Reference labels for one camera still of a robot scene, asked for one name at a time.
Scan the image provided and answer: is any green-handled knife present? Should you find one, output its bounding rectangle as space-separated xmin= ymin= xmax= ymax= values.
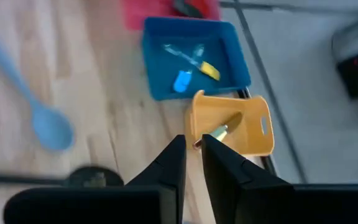
xmin=193 ymin=111 xmax=244 ymax=149

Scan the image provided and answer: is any black slotted spoon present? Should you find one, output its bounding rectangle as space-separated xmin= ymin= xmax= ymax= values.
xmin=0 ymin=166 xmax=126 ymax=189

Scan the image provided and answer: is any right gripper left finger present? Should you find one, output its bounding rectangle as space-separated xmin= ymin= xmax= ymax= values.
xmin=3 ymin=134 xmax=188 ymax=224

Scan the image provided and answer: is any pink plastic bin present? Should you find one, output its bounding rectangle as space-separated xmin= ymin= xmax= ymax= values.
xmin=122 ymin=0 xmax=222 ymax=30

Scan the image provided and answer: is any blue plastic bin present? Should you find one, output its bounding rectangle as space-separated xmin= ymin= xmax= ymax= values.
xmin=140 ymin=17 xmax=252 ymax=101

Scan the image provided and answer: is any orange-yellow plastic bin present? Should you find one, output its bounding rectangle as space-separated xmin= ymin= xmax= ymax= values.
xmin=184 ymin=90 xmax=275 ymax=156

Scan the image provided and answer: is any black solid spoon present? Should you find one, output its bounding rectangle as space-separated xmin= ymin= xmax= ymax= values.
xmin=172 ymin=0 xmax=203 ymax=18

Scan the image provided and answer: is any blue mini spatula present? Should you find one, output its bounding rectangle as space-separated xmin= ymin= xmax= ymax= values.
xmin=172 ymin=43 xmax=205 ymax=93

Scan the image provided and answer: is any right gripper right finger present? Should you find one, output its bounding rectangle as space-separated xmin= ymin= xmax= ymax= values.
xmin=201 ymin=134 xmax=358 ymax=224

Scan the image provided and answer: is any yellow mini spatula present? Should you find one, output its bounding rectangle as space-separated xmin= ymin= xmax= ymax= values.
xmin=162 ymin=43 xmax=221 ymax=82

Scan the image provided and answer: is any grey-blue plastic spoon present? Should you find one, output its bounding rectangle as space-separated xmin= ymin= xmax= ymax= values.
xmin=0 ymin=30 xmax=75 ymax=152

